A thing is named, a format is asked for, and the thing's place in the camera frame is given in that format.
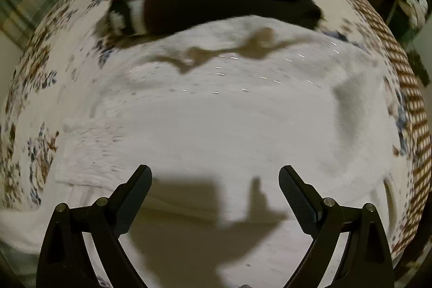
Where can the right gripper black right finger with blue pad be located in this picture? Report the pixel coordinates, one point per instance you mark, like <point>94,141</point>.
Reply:
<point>366,260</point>

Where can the brown checkered blanket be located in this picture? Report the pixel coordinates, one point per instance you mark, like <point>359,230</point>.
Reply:
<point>358,22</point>

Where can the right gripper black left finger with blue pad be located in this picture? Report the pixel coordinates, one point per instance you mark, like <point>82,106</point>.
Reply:
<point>64,260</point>

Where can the white knit sweater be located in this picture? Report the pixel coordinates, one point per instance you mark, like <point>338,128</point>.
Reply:
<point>216,139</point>

